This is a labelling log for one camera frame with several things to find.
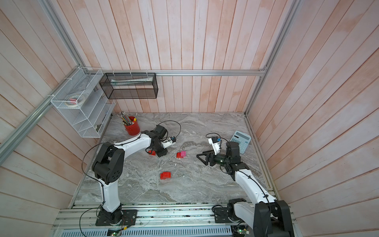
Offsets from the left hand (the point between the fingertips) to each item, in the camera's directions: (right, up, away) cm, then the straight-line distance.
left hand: (162, 152), depth 96 cm
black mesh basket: (-19, +43, -6) cm, 47 cm away
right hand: (+24, +2, -14) cm, 28 cm away
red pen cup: (-21, +16, +6) cm, 27 cm away
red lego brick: (+4, -11, -11) cm, 16 cm away
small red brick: (+1, -13, -10) cm, 17 cm away
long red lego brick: (+11, -1, -1) cm, 11 cm away
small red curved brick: (-4, +2, -11) cm, 12 cm away
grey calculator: (+56, +8, +5) cm, 57 cm away
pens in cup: (-26, +22, +4) cm, 34 cm away
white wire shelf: (-42, +27, -12) cm, 51 cm away
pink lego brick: (+14, 0, -3) cm, 14 cm away
